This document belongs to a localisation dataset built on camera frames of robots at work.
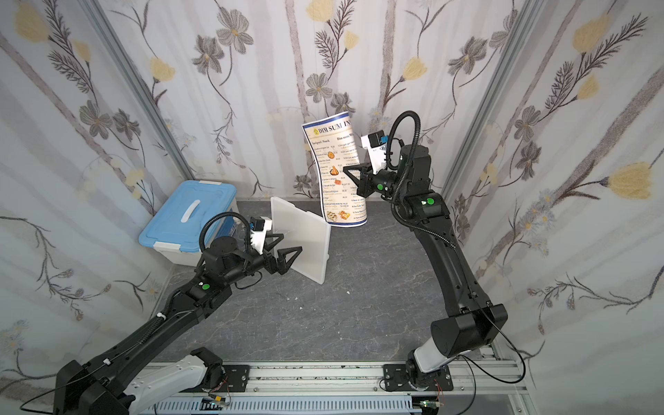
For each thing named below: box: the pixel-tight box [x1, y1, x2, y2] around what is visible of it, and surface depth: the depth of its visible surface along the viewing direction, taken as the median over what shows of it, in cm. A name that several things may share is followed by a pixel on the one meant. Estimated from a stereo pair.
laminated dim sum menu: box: [301, 110, 368, 228], surface depth 69 cm
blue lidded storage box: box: [138, 180, 243, 267], surface depth 94 cm
